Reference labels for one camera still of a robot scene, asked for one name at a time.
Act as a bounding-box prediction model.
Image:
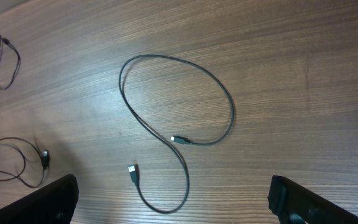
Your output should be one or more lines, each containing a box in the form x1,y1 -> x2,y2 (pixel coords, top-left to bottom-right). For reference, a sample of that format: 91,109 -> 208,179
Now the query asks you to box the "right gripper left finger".
0,174 -> 79,224

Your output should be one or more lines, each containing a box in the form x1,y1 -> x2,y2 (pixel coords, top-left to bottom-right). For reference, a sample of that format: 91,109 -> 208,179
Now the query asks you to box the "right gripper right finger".
268,175 -> 358,224

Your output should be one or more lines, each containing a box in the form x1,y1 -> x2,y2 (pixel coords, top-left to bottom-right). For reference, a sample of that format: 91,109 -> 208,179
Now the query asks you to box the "black USB cable short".
0,137 -> 50,189

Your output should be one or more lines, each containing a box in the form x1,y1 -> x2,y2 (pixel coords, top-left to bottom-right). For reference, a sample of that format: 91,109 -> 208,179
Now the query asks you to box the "black USB cable long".
118,54 -> 236,215

